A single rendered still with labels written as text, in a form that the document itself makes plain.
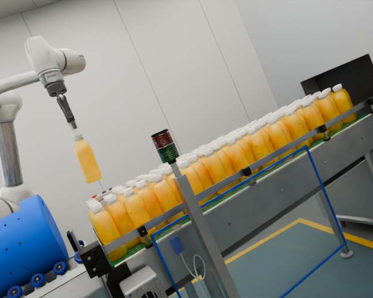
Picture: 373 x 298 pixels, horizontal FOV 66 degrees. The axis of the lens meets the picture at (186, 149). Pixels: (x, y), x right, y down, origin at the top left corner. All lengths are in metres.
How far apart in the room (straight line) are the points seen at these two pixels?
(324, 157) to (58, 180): 3.22
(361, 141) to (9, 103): 1.90
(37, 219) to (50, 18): 3.52
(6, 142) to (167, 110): 2.54
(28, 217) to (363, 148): 1.57
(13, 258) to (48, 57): 0.77
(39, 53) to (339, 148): 1.44
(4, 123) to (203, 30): 3.26
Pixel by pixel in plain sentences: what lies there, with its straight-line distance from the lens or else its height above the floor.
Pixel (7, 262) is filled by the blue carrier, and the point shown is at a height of 1.07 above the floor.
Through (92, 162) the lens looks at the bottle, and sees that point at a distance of 1.27.
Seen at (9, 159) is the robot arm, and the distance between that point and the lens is 1.90.
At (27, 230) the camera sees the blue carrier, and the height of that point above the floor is 1.14.
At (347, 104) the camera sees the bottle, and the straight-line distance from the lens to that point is 1.83.
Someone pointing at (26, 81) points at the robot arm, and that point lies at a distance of 1.58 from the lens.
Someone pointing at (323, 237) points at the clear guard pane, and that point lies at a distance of 1.47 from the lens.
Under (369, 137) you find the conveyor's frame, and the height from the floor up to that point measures 0.80.
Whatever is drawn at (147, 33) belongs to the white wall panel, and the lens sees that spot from 4.29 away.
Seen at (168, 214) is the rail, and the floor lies 0.97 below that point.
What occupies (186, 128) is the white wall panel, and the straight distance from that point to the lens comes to 4.04.
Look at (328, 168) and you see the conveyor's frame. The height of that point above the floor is 0.78.
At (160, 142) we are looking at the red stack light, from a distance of 0.91.
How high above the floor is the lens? 1.23
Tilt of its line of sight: 4 degrees down
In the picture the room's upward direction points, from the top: 24 degrees counter-clockwise
